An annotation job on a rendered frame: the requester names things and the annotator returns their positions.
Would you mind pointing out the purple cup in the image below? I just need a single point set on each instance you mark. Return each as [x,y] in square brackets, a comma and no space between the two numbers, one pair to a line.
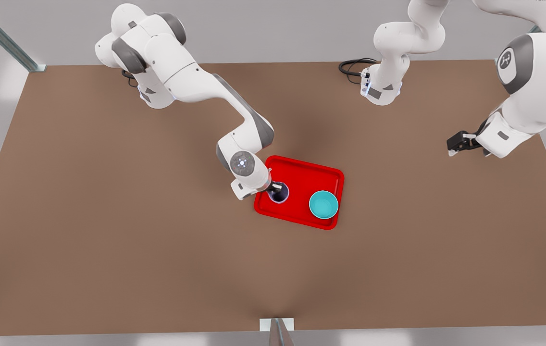
[280,193]

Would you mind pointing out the teal bowl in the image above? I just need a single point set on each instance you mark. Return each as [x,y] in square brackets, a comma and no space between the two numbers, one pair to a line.
[323,204]

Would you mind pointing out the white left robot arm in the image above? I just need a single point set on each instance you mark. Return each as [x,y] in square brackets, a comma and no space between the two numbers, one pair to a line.
[537,81]

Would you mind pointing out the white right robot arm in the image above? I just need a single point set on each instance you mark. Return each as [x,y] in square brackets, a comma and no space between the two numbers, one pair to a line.
[181,77]

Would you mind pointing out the red rectangular tray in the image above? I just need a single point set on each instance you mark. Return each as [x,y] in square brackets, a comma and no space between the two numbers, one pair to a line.
[302,192]

